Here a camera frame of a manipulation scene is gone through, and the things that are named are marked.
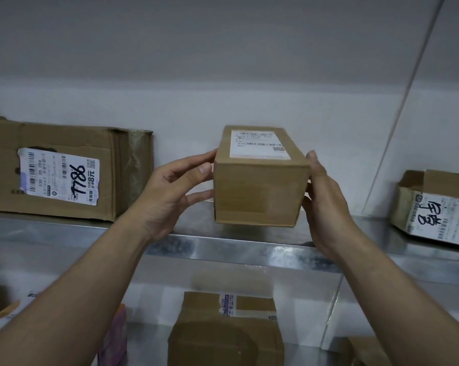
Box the person's right hand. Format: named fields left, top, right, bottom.
left=301, top=150, right=364, bottom=261

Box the large flat cardboard box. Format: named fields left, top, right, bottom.
left=0, top=115, right=154, bottom=222

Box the person's right forearm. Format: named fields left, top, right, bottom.
left=330, top=230, right=459, bottom=366

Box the plain brown cardboard box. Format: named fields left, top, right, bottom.
left=343, top=336, right=391, bottom=366

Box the dented taped cardboard box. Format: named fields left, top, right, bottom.
left=167, top=291, right=285, bottom=366

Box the person's left forearm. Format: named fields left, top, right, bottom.
left=0, top=207, right=159, bottom=366

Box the small labelled cardboard box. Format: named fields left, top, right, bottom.
left=213, top=126, right=311, bottom=228

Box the person's left hand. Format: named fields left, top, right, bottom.
left=132, top=148, right=219, bottom=241

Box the white and orange package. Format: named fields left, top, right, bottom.
left=0, top=289, right=35, bottom=338

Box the steel shelf unit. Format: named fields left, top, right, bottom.
left=0, top=204, right=459, bottom=366

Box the open torn cardboard box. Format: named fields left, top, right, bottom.
left=390, top=169, right=459, bottom=248

